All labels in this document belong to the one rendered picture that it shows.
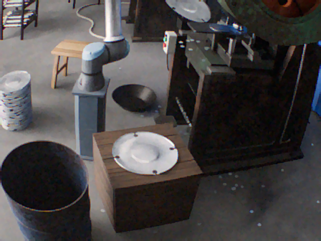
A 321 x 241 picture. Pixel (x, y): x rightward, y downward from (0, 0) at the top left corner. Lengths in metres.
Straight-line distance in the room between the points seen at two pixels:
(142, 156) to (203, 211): 0.50
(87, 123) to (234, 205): 0.92
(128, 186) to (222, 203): 0.66
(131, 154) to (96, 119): 0.38
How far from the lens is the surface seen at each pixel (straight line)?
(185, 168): 1.71
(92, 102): 1.99
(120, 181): 1.61
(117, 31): 1.96
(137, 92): 2.77
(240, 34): 2.07
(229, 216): 2.02
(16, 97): 2.35
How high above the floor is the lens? 1.49
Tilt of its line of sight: 35 degrees down
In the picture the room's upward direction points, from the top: 7 degrees clockwise
